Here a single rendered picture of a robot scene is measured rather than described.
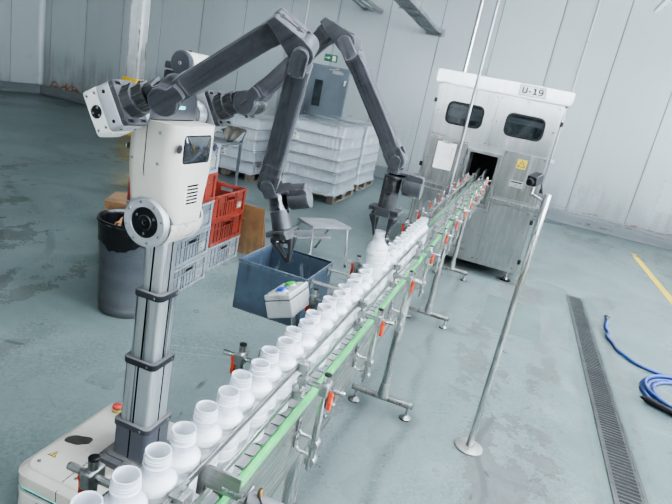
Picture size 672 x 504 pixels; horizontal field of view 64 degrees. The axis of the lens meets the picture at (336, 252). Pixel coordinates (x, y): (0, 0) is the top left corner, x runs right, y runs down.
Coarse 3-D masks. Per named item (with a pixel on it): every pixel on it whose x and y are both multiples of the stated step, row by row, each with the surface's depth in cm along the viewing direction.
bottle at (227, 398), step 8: (224, 392) 94; (232, 392) 94; (216, 400) 92; (224, 400) 91; (232, 400) 91; (224, 408) 91; (232, 408) 91; (224, 416) 91; (232, 416) 92; (240, 416) 93; (224, 424) 91; (232, 424) 91; (224, 432) 91; (232, 440) 93; (224, 448) 92; (232, 448) 93; (224, 456) 93; (232, 456) 94; (224, 464) 93
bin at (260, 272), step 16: (256, 256) 237; (272, 256) 252; (304, 256) 246; (240, 272) 224; (256, 272) 221; (272, 272) 219; (288, 272) 251; (304, 272) 248; (320, 272) 227; (336, 272) 236; (240, 288) 225; (256, 288) 223; (272, 288) 220; (320, 288) 235; (336, 288) 216; (240, 304) 227; (256, 304) 224; (272, 320) 224; (288, 320) 221
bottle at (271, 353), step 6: (264, 348) 109; (270, 348) 110; (276, 348) 110; (264, 354) 107; (270, 354) 107; (276, 354) 108; (270, 360) 107; (276, 360) 108; (270, 366) 108; (276, 366) 109; (270, 372) 108; (276, 372) 109; (270, 378) 107; (276, 378) 108; (276, 384) 109; (276, 396) 111; (270, 402) 110; (270, 408) 110; (270, 414) 111
